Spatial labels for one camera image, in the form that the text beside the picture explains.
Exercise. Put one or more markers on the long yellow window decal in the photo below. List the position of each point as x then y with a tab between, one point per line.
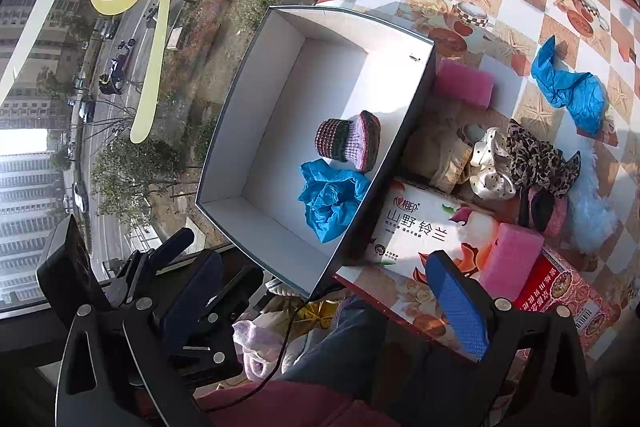
155	47

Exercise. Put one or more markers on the purple black knitted sock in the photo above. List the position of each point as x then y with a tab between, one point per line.
345	139

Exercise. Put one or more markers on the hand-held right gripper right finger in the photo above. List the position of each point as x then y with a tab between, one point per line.
460	307

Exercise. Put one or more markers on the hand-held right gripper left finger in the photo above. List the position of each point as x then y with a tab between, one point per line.
192	302

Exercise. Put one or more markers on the person's dark red trousers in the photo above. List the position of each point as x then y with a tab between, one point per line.
300	407

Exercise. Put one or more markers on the white polka dot scrunchie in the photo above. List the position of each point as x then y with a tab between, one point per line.
490	177

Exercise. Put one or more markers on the white stripe window decal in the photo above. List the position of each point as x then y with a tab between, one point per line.
35	22

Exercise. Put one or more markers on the light blue fluffy cloth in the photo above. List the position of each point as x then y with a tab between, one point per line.
590	212

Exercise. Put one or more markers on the grey cardboard box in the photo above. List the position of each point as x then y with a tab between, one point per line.
300	107

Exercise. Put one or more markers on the red patterned carton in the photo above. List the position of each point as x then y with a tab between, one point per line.
560	297

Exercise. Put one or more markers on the person's grey blue garment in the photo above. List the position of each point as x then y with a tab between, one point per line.
340	347

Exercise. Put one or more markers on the pink sponge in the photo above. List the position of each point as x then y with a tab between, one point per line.
465	82
510	252

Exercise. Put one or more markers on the pink black knitted sock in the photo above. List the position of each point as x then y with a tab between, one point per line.
542	212

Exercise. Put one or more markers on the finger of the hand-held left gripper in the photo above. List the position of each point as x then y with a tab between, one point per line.
170	244
235	297

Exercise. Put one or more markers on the light purple cloth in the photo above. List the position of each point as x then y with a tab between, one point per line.
255	342

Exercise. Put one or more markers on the white floral tissue pack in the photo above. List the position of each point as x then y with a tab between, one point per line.
425	227

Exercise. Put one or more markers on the leopard print scrunchie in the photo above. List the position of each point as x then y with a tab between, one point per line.
535	157

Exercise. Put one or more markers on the blue crumpled shoe cover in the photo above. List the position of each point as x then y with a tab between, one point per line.
325	197
575	92

